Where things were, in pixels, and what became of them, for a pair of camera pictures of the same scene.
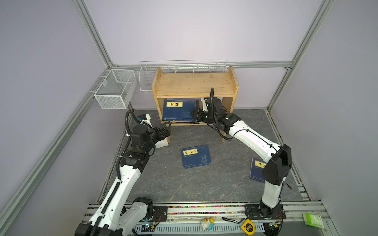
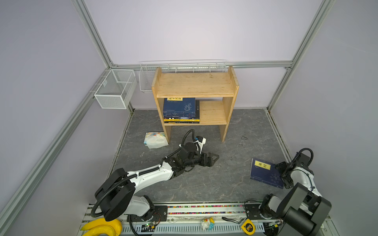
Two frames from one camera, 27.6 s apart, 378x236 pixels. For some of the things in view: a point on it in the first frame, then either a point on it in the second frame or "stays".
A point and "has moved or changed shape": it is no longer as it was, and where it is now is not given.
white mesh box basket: x=117 y=89 stays
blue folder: x=195 y=156 has moved or changed shape
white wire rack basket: x=147 y=69 stays
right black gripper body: x=211 y=119 → x=286 y=181
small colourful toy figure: x=207 y=224 stays
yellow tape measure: x=248 y=227 stays
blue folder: x=257 y=167 stays
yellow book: x=183 y=122 stays
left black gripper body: x=153 y=137 → x=195 y=161
